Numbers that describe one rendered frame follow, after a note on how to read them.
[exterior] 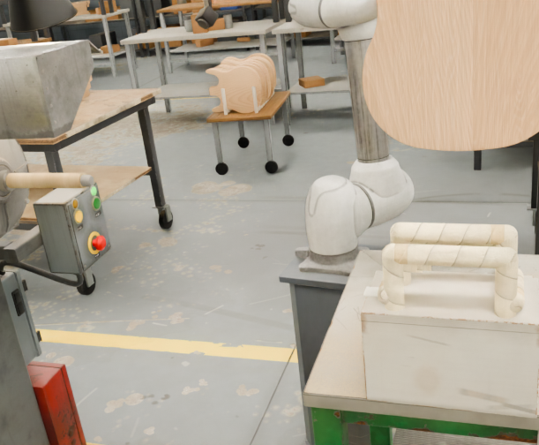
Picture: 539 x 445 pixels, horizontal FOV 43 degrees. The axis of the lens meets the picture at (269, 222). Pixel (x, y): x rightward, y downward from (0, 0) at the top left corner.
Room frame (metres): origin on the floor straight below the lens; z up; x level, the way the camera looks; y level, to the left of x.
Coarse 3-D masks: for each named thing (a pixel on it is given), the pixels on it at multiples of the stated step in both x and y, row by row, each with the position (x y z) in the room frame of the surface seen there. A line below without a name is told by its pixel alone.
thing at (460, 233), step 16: (400, 224) 1.02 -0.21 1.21; (416, 224) 1.01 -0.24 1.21; (432, 224) 1.00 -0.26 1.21; (448, 224) 0.99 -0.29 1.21; (464, 224) 0.99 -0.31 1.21; (480, 224) 0.98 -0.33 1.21; (496, 224) 0.97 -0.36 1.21; (416, 240) 1.00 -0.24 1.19; (432, 240) 0.99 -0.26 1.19; (448, 240) 0.98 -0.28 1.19; (464, 240) 0.97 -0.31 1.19; (480, 240) 0.96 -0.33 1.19; (496, 240) 0.95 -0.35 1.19
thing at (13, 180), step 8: (8, 176) 1.39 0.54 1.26; (16, 176) 1.39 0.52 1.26; (24, 176) 1.38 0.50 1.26; (32, 176) 1.37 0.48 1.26; (40, 176) 1.37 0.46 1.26; (48, 176) 1.36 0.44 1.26; (56, 176) 1.35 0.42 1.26; (64, 176) 1.34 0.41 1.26; (72, 176) 1.34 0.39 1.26; (80, 176) 1.34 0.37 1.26; (8, 184) 1.39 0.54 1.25; (16, 184) 1.38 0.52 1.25; (24, 184) 1.37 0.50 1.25; (32, 184) 1.36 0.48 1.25; (40, 184) 1.36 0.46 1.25; (48, 184) 1.35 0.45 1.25; (56, 184) 1.34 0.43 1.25; (64, 184) 1.34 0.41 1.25; (72, 184) 1.33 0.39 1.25; (80, 184) 1.33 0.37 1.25
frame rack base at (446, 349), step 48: (432, 288) 0.99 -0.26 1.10; (480, 288) 0.97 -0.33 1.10; (528, 288) 0.95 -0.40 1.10; (384, 336) 0.93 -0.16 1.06; (432, 336) 0.90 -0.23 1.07; (480, 336) 0.87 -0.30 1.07; (528, 336) 0.85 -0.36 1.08; (384, 384) 0.93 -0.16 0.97; (432, 384) 0.90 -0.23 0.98; (480, 384) 0.87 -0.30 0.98; (528, 384) 0.85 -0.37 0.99
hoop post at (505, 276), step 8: (512, 264) 0.87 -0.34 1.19; (496, 272) 0.88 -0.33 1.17; (504, 272) 0.87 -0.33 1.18; (512, 272) 0.87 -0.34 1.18; (496, 280) 0.88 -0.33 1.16; (504, 280) 0.87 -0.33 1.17; (512, 280) 0.87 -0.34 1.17; (496, 288) 0.88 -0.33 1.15; (504, 288) 0.87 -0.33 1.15; (512, 288) 0.87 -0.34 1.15; (496, 296) 0.88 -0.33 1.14; (504, 296) 0.87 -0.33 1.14; (512, 296) 0.87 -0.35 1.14; (496, 304) 0.88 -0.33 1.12; (504, 304) 0.87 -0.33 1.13; (496, 312) 0.88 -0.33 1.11; (504, 312) 0.87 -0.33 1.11; (512, 312) 0.87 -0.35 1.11
